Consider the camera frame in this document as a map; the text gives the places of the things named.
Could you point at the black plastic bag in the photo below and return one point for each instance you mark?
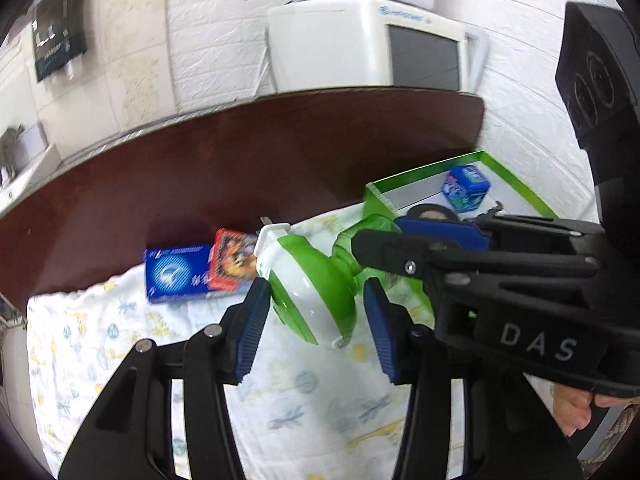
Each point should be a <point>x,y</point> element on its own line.
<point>55,35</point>

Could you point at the green white bottle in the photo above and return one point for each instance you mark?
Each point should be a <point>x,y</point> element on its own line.
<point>305,280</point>

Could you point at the red card box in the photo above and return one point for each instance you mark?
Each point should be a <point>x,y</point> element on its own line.
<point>230,262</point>

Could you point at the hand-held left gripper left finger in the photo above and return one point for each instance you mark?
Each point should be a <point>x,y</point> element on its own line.
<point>250,325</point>

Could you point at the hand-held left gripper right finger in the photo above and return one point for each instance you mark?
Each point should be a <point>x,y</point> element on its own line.
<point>382,335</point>

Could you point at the grey animal figurine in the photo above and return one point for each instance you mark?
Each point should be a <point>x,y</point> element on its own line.
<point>10,147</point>

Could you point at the white appliance with dark screen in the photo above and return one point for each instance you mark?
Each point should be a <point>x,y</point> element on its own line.
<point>325,40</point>

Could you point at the printed blanket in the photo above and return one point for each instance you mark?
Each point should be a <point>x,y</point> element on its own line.
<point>125,350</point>

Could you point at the blue round jar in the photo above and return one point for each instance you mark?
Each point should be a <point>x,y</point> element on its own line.
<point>467,187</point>

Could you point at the person's right hand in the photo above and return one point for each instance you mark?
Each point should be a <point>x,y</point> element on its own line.
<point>572,410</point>

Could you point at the blue flat box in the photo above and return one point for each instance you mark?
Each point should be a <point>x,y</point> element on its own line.
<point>175,272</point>

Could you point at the dark wooden board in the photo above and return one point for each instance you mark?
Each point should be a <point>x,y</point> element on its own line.
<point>200,170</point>

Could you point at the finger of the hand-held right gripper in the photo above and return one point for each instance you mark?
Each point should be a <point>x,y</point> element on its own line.
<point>390,252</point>
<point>440,232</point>

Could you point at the green cardboard box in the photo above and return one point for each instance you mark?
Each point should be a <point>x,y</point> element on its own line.
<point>410,180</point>

